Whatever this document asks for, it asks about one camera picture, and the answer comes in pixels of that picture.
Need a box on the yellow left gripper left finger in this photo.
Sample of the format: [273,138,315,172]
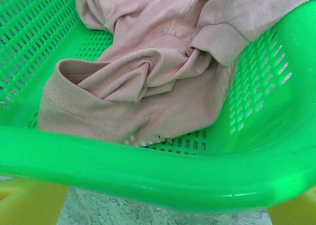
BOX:
[0,179,69,225]

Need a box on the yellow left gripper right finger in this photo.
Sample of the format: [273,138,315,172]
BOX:
[268,191,316,225]

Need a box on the green plastic mesh basket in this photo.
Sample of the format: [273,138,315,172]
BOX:
[0,0,316,215]

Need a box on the pink t-shirt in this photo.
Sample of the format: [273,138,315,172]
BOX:
[37,0,316,147]

